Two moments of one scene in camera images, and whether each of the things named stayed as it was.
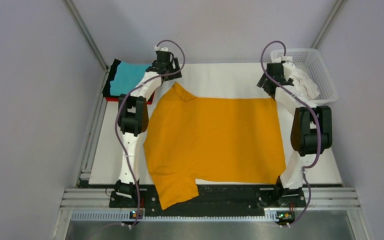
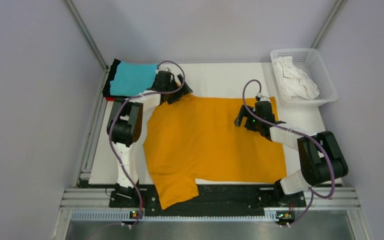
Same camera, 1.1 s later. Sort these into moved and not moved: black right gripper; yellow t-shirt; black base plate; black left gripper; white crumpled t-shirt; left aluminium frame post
Moved: black left gripper; black right gripper
Not moved: left aluminium frame post; yellow t-shirt; black base plate; white crumpled t-shirt
